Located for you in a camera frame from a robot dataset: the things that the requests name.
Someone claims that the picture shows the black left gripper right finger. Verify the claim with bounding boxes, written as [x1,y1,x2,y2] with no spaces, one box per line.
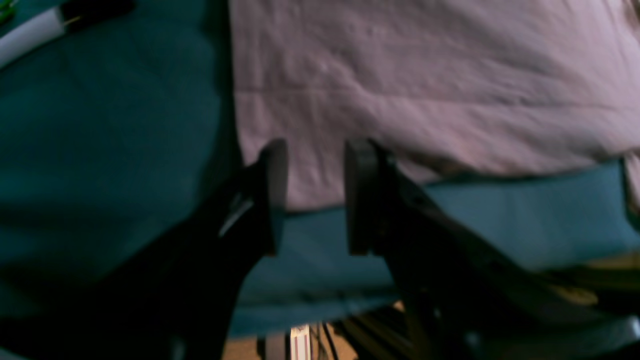
[343,139,639,360]

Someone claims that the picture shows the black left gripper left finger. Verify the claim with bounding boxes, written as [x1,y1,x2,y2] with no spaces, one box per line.
[1,139,288,360]

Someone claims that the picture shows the pink T-shirt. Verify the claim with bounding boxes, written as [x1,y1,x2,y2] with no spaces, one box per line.
[230,0,640,211]

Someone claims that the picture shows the blue table cloth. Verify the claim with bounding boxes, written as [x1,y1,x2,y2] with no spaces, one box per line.
[1,0,639,337]

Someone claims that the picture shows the black white marker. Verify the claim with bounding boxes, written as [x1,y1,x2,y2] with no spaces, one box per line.
[0,0,137,69]

